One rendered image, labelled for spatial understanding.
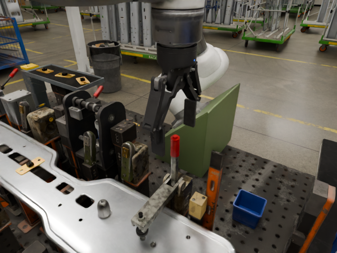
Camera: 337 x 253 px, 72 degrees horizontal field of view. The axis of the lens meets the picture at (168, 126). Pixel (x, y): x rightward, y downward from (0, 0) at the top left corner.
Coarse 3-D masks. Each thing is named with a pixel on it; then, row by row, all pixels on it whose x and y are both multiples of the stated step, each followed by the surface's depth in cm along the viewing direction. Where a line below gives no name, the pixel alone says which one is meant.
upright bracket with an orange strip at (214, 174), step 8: (216, 152) 51; (216, 160) 51; (216, 168) 53; (208, 176) 55; (216, 176) 54; (208, 184) 56; (216, 184) 55; (208, 192) 58; (216, 192) 56; (208, 200) 59; (216, 200) 58; (208, 208) 61; (208, 216) 62; (208, 224) 63
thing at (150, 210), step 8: (168, 184) 62; (176, 184) 60; (160, 192) 57; (168, 192) 57; (176, 192) 60; (152, 200) 55; (160, 200) 55; (168, 200) 57; (144, 208) 53; (152, 208) 53; (160, 208) 54; (136, 216) 51; (144, 216) 51; (152, 216) 52; (136, 224) 50; (144, 224) 50; (136, 232) 53; (144, 232) 52
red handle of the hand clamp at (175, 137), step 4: (172, 136) 55; (176, 136) 54; (172, 140) 53; (176, 140) 53; (172, 144) 54; (176, 144) 54; (172, 148) 55; (176, 148) 54; (172, 152) 55; (176, 152) 55; (172, 156) 56; (176, 156) 56; (172, 160) 57; (176, 160) 57; (172, 164) 58; (176, 164) 57; (172, 168) 58; (176, 168) 58; (172, 172) 59; (176, 172) 59; (172, 176) 60; (176, 176) 60; (172, 180) 61; (176, 180) 60; (172, 184) 61
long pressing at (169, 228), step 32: (0, 128) 96; (0, 160) 79; (32, 192) 67; (96, 192) 67; (128, 192) 67; (64, 224) 58; (96, 224) 58; (128, 224) 58; (160, 224) 58; (192, 224) 58
